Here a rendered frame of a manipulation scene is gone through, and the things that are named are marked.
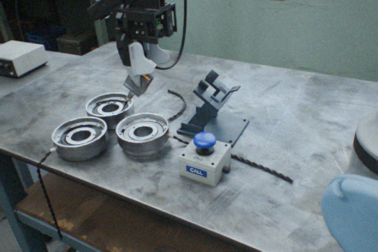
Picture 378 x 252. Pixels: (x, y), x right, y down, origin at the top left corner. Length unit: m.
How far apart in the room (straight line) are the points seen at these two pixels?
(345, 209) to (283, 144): 0.38
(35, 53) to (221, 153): 1.02
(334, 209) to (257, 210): 0.24
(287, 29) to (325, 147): 1.55
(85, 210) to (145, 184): 0.37
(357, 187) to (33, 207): 0.85
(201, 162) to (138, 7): 0.28
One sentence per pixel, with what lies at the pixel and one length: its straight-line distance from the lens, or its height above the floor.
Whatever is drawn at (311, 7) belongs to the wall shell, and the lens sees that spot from 2.16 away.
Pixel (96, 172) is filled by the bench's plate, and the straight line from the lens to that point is 0.67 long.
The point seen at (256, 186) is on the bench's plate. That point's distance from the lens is 0.61.
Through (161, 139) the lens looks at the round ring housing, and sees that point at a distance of 0.67.
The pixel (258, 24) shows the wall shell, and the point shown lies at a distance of 2.26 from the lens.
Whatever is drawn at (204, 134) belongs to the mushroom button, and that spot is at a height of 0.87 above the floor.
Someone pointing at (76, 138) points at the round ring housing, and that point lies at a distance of 0.75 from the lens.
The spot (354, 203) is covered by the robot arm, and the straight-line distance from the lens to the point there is 0.34.
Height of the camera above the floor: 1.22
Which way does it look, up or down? 31 degrees down
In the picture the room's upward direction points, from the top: 3 degrees counter-clockwise
